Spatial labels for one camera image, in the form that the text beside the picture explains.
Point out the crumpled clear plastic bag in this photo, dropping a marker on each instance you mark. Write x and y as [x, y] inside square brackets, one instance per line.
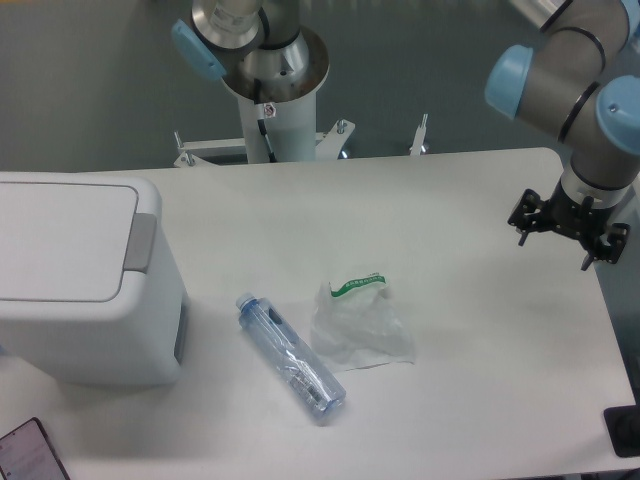
[356, 326]

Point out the smartphone with dark case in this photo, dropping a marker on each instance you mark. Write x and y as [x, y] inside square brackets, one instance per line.
[27, 453]

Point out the white push-lid trash can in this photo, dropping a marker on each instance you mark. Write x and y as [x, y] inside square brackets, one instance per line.
[90, 290]

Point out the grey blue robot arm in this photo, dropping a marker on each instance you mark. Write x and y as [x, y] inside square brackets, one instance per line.
[554, 89]

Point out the black clamp at table edge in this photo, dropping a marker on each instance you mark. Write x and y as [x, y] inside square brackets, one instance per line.
[623, 427]

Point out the clear blue plastic bottle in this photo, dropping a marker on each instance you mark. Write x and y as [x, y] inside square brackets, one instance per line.
[310, 380]

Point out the white metal base frame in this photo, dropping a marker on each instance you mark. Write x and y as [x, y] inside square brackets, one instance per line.
[329, 145]

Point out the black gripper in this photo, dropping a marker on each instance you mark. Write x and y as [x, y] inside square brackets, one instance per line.
[584, 223]

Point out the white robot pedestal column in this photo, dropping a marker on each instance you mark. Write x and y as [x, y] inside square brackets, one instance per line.
[276, 94]

